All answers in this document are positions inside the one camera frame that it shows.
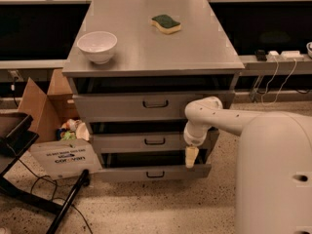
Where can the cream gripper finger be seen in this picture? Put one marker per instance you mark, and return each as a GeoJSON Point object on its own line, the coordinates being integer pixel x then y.
{"type": "Point", "coordinates": [191, 153]}

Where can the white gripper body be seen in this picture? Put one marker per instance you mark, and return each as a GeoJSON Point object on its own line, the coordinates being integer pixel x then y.
{"type": "Point", "coordinates": [194, 139]}

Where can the grey drawer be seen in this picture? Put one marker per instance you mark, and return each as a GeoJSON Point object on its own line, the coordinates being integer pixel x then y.
{"type": "Point", "coordinates": [154, 173]}
{"type": "Point", "coordinates": [141, 106]}
{"type": "Point", "coordinates": [138, 142]}

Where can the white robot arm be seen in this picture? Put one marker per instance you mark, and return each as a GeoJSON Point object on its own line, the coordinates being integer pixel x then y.
{"type": "Point", "coordinates": [274, 164]}

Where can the grey bottom drawer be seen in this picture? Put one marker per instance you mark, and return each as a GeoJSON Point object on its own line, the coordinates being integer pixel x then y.
{"type": "Point", "coordinates": [154, 173]}

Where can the grey drawer cabinet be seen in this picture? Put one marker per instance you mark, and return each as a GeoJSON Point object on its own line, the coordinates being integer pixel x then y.
{"type": "Point", "coordinates": [197, 58]}

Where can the grey top drawer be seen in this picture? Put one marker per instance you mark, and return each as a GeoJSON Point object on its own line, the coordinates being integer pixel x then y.
{"type": "Point", "coordinates": [141, 106]}

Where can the black adapter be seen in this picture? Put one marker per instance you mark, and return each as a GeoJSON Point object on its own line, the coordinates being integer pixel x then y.
{"type": "Point", "coordinates": [260, 55]}

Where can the green yellow sponge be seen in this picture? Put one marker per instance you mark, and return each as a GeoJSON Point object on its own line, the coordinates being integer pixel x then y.
{"type": "Point", "coordinates": [166, 24]}

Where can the white power strip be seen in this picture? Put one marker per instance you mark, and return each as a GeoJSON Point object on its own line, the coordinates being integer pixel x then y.
{"type": "Point", "coordinates": [284, 56]}

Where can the clutter in box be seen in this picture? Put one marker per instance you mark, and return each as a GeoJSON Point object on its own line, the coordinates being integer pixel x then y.
{"type": "Point", "coordinates": [73, 129]}

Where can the white bowl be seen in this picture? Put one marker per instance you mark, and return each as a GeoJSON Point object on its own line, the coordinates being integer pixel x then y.
{"type": "Point", "coordinates": [98, 46]}

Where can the brown cardboard box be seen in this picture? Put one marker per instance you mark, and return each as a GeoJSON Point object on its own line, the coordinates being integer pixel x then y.
{"type": "Point", "coordinates": [59, 158]}

